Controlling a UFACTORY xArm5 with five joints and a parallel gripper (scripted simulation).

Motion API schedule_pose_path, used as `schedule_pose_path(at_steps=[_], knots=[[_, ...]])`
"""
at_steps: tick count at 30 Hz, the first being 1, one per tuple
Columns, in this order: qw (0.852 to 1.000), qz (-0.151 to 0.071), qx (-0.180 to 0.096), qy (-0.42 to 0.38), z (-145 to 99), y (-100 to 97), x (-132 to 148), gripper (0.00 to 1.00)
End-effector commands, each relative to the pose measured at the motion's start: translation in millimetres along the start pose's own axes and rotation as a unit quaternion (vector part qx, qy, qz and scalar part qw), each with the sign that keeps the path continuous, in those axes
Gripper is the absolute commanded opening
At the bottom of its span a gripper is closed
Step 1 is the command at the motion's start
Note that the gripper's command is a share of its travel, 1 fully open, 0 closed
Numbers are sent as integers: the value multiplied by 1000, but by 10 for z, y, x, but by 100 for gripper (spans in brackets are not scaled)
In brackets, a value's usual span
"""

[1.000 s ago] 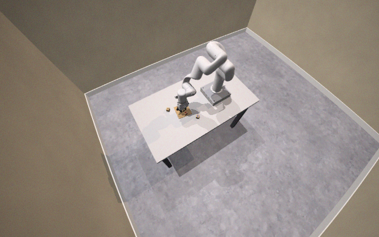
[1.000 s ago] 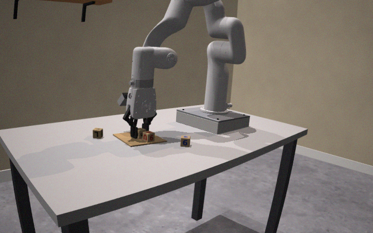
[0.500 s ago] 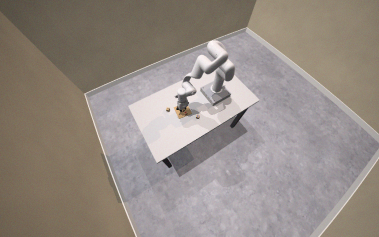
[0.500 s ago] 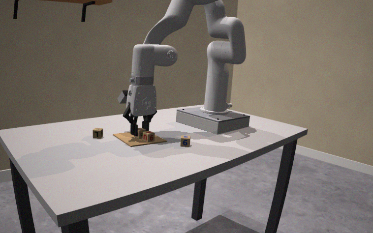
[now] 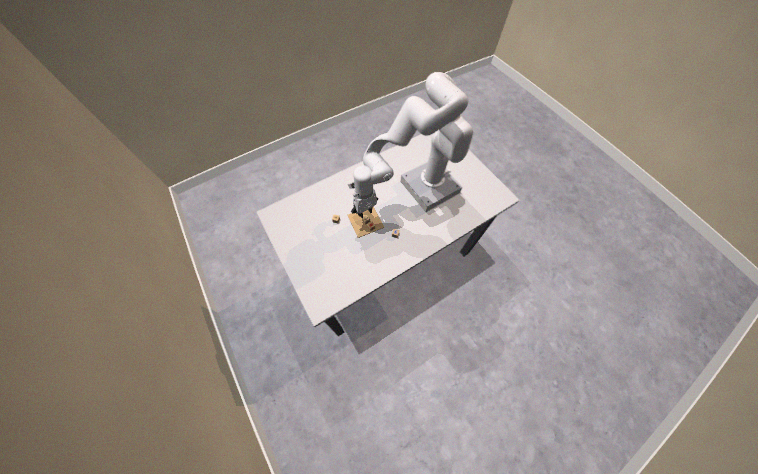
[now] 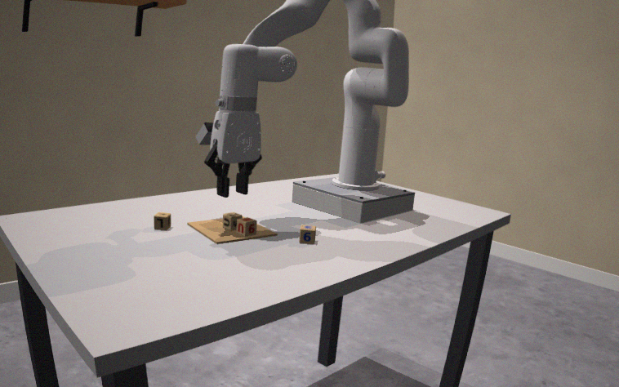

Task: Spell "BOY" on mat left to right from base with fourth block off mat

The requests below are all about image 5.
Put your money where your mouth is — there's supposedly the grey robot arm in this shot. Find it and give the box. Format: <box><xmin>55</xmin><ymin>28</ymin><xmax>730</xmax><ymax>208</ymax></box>
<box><xmin>348</xmin><ymin>72</ymin><xmax>473</xmax><ymax>199</ymax></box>

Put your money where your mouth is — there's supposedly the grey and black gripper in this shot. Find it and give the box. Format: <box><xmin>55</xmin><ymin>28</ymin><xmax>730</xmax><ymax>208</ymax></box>
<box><xmin>351</xmin><ymin>189</ymin><xmax>378</xmax><ymax>218</ymax></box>

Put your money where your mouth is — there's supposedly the tan flat square mat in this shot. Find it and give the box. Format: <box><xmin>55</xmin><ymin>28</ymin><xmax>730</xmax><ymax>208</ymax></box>
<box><xmin>348</xmin><ymin>207</ymin><xmax>384</xmax><ymax>238</ymax></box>

